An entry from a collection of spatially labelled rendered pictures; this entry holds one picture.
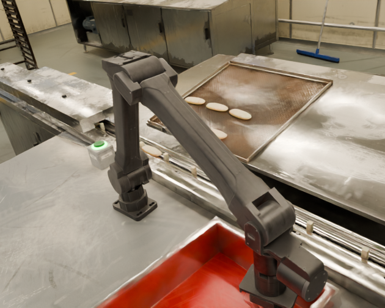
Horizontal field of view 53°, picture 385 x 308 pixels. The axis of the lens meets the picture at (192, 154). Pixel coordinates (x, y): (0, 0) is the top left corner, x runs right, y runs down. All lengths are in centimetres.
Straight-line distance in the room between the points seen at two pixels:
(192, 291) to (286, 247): 34
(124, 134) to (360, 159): 65
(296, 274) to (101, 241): 62
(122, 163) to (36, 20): 763
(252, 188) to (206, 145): 11
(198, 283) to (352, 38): 436
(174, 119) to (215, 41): 329
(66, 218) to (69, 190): 15
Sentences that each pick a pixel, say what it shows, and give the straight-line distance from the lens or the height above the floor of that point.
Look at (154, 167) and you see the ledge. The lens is 128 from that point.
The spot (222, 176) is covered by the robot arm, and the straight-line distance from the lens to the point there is 65.
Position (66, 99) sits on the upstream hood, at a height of 92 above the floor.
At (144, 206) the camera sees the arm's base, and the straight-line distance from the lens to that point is 116.
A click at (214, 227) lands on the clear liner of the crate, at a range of 93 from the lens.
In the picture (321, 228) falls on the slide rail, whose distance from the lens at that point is 102.
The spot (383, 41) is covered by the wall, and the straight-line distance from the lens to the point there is 489.
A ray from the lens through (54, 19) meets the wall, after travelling 871.
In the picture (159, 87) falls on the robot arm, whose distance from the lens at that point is 74.
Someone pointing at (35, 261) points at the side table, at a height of 82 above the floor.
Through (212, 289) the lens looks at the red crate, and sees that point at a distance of 92.
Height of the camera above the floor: 154
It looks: 31 degrees down
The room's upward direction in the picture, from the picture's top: 8 degrees counter-clockwise
